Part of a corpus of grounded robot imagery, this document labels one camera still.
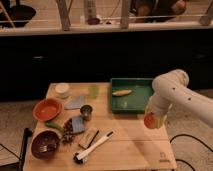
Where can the dark maroon bowl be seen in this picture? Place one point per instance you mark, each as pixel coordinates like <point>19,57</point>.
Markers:
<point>44,138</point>

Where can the white handled brush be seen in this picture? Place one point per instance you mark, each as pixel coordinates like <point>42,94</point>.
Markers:
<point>80,157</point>

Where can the green pepper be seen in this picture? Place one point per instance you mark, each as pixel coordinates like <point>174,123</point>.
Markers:
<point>53,125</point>

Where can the light green cup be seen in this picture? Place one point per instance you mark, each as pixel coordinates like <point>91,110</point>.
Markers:
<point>93,91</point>

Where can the silver fork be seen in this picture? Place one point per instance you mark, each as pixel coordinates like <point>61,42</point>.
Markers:
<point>46,148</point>

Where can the green plastic tray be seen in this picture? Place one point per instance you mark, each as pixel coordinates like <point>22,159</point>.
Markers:
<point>133,103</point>

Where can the blue grey sponge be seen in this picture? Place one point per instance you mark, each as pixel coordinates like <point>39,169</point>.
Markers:
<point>78,125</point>

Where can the grey blue cloth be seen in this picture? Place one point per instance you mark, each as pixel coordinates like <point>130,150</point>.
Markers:
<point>76,103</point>

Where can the orange bowl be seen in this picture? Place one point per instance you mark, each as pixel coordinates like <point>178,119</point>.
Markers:
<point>47,109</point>

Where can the black round stool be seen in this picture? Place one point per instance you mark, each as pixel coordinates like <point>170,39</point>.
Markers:
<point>18,15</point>

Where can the small metal cup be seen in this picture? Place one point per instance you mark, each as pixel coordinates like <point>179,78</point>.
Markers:
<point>86,112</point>

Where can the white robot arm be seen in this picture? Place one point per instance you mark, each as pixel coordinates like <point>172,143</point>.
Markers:
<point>170,88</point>

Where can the bunch of dark grapes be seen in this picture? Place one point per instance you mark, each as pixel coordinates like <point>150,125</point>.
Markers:
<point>67,136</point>

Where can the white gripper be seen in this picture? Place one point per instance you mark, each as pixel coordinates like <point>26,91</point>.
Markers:
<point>159,106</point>

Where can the wooden block with black edge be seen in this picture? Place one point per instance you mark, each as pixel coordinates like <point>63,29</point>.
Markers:
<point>88,137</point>

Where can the red apple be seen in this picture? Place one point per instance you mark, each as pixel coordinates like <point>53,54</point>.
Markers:
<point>149,121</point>

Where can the white round container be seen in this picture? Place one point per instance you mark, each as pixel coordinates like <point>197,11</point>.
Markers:
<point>62,90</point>

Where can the black chair frame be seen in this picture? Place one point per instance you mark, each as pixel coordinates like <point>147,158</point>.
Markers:
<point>17,166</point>

